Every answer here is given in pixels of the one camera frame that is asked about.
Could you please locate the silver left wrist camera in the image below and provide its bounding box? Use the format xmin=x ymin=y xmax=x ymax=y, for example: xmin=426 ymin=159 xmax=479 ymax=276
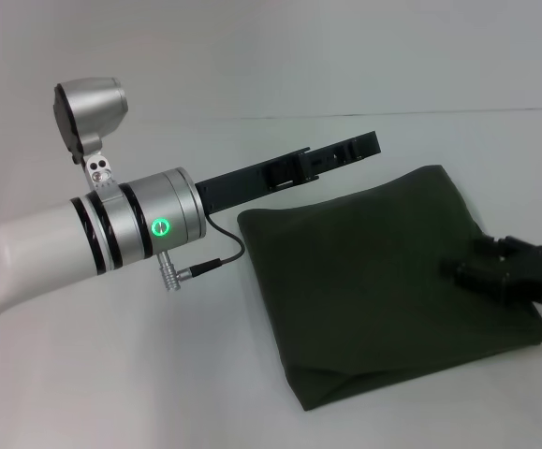
xmin=52 ymin=75 xmax=125 ymax=191

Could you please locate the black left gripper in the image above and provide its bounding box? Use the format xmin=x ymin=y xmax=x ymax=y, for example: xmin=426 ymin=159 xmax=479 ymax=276
xmin=194 ymin=131 xmax=383 ymax=214

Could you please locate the dark green printed t-shirt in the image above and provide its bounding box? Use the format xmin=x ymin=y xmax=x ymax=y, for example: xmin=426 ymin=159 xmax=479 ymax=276
xmin=236 ymin=163 xmax=542 ymax=413

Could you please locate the left gripper cable with plugs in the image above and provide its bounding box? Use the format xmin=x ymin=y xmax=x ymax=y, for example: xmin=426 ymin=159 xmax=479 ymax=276
xmin=156 ymin=212 xmax=246 ymax=294

